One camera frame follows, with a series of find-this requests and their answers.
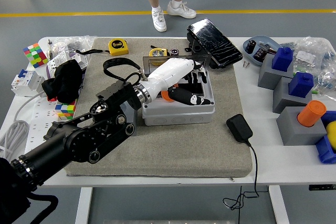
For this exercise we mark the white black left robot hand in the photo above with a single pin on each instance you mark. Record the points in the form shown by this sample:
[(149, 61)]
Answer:
[(170, 73)]

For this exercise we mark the orange cylinder battery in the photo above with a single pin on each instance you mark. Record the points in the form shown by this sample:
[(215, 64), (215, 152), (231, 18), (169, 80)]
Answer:
[(312, 113), (165, 96)]

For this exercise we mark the grey electrical junction box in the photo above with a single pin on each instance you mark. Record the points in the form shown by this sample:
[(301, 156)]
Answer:
[(178, 119)]

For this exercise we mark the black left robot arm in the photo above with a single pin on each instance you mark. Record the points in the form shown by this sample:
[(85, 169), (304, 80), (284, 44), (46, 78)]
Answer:
[(78, 140)]

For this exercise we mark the blue block battery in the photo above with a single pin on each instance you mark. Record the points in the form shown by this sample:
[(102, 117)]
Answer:
[(302, 85), (282, 60)]

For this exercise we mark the small black capacitor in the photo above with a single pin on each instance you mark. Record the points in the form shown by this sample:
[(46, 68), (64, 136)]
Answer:
[(174, 51)]

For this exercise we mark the round yellow tape measure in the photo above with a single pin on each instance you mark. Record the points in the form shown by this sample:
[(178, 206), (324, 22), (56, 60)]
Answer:
[(158, 52)]

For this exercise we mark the black glossy slanted device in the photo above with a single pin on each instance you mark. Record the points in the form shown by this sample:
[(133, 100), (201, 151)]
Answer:
[(215, 43)]

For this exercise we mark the grey block with round hole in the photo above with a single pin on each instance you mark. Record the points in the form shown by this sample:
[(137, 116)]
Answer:
[(132, 115)]

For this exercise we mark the square yellow tape measure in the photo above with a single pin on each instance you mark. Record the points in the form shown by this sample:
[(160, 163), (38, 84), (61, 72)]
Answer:
[(118, 47)]

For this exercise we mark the grey-brown mat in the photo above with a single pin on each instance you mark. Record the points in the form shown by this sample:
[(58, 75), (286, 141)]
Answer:
[(183, 150)]

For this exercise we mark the black power adapter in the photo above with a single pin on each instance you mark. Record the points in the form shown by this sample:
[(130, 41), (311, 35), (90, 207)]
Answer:
[(239, 128)]

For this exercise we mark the grey block holder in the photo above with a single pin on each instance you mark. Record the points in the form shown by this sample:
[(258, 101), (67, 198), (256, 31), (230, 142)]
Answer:
[(291, 132), (282, 100), (265, 77)]

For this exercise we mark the clear plastic bag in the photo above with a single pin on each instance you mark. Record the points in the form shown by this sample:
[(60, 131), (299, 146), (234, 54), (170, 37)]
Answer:
[(78, 41)]

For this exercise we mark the blue-grey tray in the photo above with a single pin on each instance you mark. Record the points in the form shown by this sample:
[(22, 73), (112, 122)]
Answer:
[(262, 40)]

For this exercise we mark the black cloth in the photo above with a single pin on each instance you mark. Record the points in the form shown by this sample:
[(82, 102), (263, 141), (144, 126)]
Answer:
[(63, 79)]

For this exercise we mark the small colourful puzzle cube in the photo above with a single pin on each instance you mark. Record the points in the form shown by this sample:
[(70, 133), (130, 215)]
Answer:
[(65, 110)]

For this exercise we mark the clear pen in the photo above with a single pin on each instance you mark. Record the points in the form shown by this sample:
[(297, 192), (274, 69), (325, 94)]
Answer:
[(50, 48)]

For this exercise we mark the large colourful puzzle cube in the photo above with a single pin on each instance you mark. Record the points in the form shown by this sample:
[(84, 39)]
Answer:
[(35, 54)]

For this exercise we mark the white power strip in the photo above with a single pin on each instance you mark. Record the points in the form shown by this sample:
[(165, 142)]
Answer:
[(39, 113)]

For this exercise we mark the clear plastic bags with parts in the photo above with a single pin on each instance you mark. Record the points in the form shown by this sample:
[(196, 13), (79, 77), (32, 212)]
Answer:
[(309, 51)]

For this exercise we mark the white circuit breaker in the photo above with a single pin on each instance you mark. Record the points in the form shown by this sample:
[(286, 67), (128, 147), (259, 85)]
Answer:
[(26, 82)]

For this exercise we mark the white table leg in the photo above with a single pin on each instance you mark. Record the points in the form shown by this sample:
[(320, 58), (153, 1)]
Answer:
[(83, 205), (278, 205)]

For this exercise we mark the blue plastic piece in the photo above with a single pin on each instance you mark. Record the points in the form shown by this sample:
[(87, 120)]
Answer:
[(330, 116)]

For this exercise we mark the yellow round object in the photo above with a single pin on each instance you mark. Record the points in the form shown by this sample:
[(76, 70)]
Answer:
[(332, 134)]

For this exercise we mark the black table control panel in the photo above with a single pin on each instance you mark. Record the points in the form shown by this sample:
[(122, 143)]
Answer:
[(322, 187)]

